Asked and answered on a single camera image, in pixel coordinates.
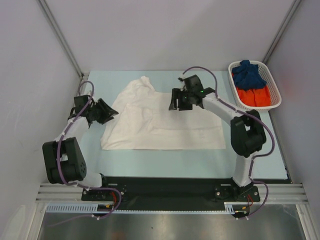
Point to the white plastic basket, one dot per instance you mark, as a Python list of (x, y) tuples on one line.
[(266, 75)]

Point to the aluminium front rail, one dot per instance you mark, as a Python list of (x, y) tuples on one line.
[(278, 194)]

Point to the left white cable duct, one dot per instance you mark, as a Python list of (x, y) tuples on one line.
[(80, 208)]

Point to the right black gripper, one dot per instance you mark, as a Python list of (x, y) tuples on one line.
[(182, 99)]

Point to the aluminium frame post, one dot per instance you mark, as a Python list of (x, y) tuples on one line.
[(52, 22), (293, 9)]

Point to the blue t shirt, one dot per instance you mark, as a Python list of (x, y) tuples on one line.
[(246, 76)]

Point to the right white cable duct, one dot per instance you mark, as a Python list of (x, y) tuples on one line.
[(237, 207)]

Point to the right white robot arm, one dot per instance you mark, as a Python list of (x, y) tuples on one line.
[(247, 134)]

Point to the left aluminium frame post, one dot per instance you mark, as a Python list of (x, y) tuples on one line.
[(52, 22)]

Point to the orange t shirt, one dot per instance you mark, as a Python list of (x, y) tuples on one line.
[(255, 97)]

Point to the right aluminium frame post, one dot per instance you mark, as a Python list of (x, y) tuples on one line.
[(293, 9)]

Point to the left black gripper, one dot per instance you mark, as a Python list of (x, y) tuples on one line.
[(107, 111)]

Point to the white t shirt red print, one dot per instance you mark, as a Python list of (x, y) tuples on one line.
[(144, 122)]

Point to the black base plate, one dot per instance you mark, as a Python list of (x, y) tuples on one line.
[(175, 194)]

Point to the white cable duct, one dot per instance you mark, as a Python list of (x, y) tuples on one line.
[(80, 208), (237, 207)]

